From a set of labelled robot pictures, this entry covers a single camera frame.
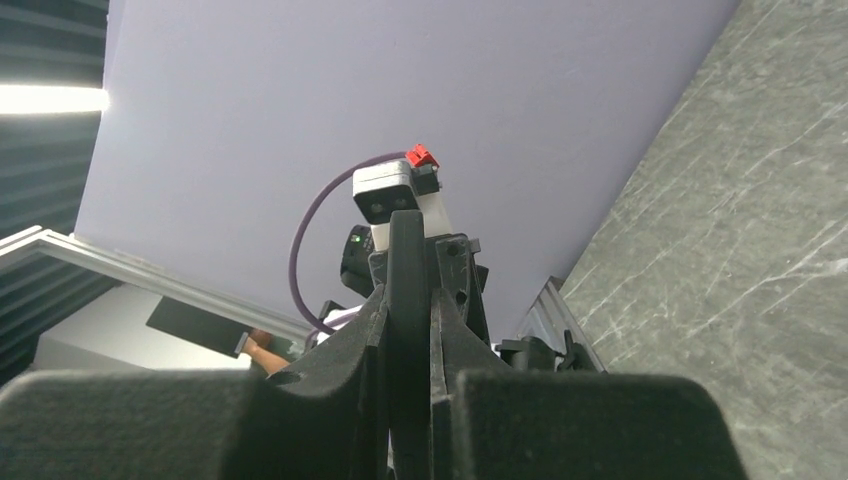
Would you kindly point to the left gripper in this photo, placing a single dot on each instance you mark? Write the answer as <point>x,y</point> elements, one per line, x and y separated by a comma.
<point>414,266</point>

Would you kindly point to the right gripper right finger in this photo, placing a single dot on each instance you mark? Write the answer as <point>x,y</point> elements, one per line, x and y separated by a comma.
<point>491,421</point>

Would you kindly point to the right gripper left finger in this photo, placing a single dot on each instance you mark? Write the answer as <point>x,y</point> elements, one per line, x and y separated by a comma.
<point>323,417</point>

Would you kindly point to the black phone case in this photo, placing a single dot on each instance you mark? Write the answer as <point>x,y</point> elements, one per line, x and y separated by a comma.
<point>408,381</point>

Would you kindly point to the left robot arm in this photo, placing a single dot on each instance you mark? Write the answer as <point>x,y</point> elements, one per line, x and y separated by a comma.
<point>354,271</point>

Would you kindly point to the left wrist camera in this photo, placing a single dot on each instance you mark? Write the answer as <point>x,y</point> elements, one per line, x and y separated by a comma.
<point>405,181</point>

